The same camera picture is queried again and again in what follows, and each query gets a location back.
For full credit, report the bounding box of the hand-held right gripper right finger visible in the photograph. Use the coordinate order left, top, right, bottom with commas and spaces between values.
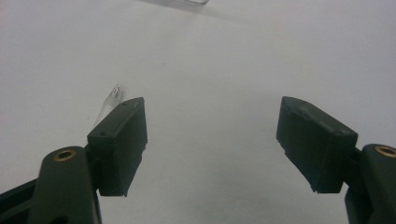
276, 95, 359, 194

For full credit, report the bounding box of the clear plastic pen holder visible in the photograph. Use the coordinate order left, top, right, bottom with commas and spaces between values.
136, 0, 210, 7

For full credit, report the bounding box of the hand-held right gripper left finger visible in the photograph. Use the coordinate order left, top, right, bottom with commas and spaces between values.
87, 96, 149, 198

